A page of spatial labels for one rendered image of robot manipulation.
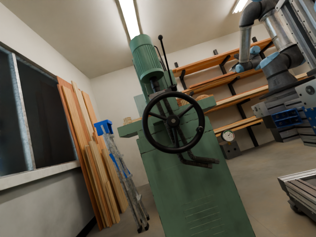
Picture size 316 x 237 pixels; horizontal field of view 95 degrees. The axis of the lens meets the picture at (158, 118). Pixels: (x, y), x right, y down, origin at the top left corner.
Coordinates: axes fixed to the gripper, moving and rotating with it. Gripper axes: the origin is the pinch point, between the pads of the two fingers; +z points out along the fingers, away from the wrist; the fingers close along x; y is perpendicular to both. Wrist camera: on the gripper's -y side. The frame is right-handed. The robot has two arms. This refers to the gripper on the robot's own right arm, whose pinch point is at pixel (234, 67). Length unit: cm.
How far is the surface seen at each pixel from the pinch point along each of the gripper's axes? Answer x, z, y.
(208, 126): -77, -66, 40
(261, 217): -65, -32, 116
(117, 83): -142, 175, -134
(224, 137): -74, -72, 48
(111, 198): -192, 37, 69
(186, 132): -90, -66, 37
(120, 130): -123, -66, 19
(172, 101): -90, -75, 20
